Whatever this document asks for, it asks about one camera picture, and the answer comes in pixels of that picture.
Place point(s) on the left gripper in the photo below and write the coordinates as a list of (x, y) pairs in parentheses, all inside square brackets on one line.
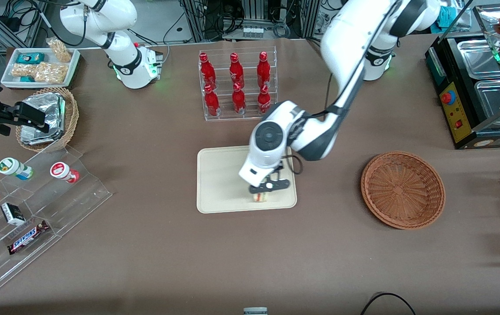
[(279, 167)]

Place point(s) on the triangle sandwich with red filling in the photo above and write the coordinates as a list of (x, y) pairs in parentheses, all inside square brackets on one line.
[(261, 197)]

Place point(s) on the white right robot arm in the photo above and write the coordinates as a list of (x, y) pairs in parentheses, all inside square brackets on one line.
[(123, 52)]

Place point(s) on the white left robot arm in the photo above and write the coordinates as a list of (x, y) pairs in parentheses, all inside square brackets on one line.
[(346, 48)]

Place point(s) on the cream rectangular plastic tray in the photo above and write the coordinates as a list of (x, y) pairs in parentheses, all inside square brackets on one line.
[(223, 183)]

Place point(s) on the small wicker basket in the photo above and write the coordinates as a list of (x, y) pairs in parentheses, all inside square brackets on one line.
[(71, 118)]

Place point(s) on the white snack tray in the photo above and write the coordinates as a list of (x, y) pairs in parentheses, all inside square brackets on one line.
[(11, 70)]

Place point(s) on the round brown wicker basket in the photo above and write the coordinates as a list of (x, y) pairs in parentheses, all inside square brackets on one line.
[(401, 190)]

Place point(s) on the foil wrapped package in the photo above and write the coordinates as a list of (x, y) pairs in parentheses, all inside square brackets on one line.
[(40, 136), (44, 109)]

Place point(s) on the small teal snack packet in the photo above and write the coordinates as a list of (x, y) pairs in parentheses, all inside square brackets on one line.
[(27, 79)]

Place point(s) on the clear bag of crackers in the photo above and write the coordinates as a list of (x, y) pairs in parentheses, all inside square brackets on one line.
[(22, 70), (51, 73)]

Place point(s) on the green lid yogurt cup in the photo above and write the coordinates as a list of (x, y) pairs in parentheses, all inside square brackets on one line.
[(13, 167)]

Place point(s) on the teal snack box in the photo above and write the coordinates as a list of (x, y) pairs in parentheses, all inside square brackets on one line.
[(30, 57)]

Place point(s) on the red lid yogurt cup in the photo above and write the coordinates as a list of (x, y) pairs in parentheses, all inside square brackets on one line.
[(62, 171)]

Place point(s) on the clear acrylic bottle rack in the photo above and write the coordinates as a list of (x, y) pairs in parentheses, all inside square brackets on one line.
[(250, 118)]

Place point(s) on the clear bag of nuts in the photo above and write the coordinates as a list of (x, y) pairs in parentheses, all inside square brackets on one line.
[(59, 50)]

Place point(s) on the red cola bottle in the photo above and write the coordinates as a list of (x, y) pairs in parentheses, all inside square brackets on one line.
[(236, 69), (264, 99), (207, 70), (238, 99), (211, 101), (263, 70)]

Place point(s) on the clear acrylic stepped shelf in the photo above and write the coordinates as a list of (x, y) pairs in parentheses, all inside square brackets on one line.
[(79, 197)]

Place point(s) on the small black white box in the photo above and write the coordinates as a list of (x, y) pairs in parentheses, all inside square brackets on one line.
[(12, 213)]

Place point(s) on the Snickers chocolate bar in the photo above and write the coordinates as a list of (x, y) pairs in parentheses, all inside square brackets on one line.
[(27, 237)]

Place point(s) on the black yellow food warmer cabinet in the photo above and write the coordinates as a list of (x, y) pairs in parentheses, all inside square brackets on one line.
[(464, 113)]

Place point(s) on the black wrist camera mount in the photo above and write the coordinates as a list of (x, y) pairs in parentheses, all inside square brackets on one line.
[(278, 171)]

